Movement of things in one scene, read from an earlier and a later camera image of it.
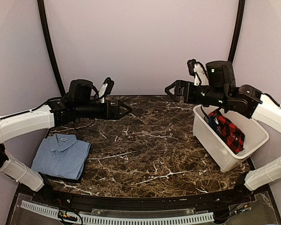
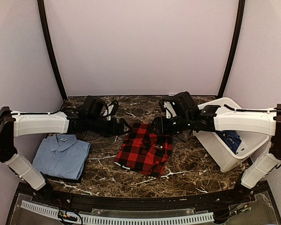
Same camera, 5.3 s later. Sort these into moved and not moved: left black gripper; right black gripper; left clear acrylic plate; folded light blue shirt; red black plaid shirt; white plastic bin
Moved: left black gripper; red black plaid shirt; right black gripper
Not moved: folded light blue shirt; white plastic bin; left clear acrylic plate
